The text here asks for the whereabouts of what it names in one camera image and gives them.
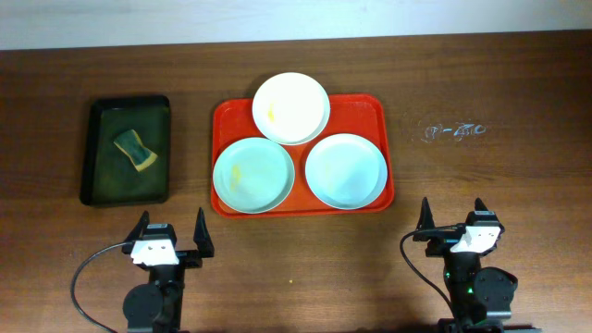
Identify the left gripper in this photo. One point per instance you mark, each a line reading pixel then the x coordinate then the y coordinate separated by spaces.
pixel 188 254

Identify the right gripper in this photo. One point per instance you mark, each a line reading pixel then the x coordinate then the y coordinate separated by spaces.
pixel 438 241

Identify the mint green plate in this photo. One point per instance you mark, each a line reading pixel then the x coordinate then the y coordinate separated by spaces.
pixel 253 175

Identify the green yellow sponge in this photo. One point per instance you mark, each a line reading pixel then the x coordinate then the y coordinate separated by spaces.
pixel 131 145

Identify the light blue plate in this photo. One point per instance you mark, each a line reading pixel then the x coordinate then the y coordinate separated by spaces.
pixel 346 171

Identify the white plate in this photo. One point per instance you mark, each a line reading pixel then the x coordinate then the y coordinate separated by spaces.
pixel 291 108

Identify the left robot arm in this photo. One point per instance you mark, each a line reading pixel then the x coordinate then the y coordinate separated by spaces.
pixel 156 306

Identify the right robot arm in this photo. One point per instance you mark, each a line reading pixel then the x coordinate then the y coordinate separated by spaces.
pixel 479 297

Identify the black water tray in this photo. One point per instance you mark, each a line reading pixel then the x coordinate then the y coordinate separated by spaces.
pixel 109 178

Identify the red plastic tray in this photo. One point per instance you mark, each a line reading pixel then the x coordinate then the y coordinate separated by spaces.
pixel 355 113

